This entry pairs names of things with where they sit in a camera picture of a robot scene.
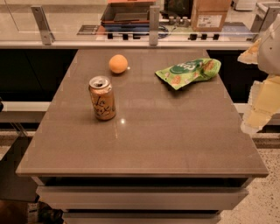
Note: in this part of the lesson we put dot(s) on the metal glass bracket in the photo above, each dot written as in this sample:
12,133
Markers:
42,24
266,13
154,23

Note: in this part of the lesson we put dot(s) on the orange fruit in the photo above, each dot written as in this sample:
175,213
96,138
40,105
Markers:
118,64

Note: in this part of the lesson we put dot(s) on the orange La Croix can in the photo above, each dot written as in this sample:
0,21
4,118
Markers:
102,97

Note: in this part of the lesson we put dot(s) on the upper white drawer front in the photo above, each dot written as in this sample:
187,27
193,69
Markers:
142,198

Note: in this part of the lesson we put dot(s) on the left metal glass bracket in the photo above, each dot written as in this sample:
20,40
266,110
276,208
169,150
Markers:
42,24

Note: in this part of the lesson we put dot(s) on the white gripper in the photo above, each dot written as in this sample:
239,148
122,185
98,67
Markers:
270,51

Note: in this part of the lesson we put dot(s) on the middle metal glass bracket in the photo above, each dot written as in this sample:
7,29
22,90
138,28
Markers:
154,23

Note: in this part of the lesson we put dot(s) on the cardboard box with label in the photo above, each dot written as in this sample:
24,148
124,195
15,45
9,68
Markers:
209,15

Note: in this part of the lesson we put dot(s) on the right metal glass bracket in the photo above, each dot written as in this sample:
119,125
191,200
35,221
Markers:
266,13

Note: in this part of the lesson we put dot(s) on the stacked trays and boxes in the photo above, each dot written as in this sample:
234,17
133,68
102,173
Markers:
127,15

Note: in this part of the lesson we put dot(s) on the green rice chip bag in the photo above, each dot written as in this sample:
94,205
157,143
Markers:
185,73

